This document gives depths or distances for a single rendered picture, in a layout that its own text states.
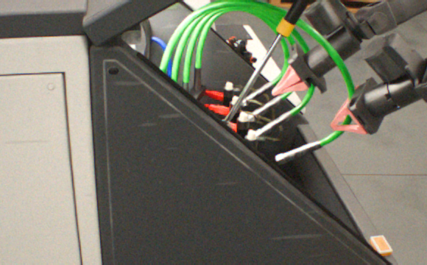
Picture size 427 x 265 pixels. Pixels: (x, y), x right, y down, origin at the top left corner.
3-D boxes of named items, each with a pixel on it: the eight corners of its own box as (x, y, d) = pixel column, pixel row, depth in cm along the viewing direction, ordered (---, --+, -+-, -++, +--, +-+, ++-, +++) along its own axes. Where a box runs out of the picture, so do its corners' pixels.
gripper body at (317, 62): (288, 47, 114) (317, 26, 111) (317, 82, 118) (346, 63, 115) (288, 59, 109) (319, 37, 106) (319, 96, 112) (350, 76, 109)
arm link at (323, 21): (392, 22, 105) (375, 23, 113) (356, -26, 102) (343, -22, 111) (345, 60, 105) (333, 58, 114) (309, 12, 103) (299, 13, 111)
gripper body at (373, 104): (347, 110, 97) (379, 93, 92) (364, 79, 104) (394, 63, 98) (368, 137, 98) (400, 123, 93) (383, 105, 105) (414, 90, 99)
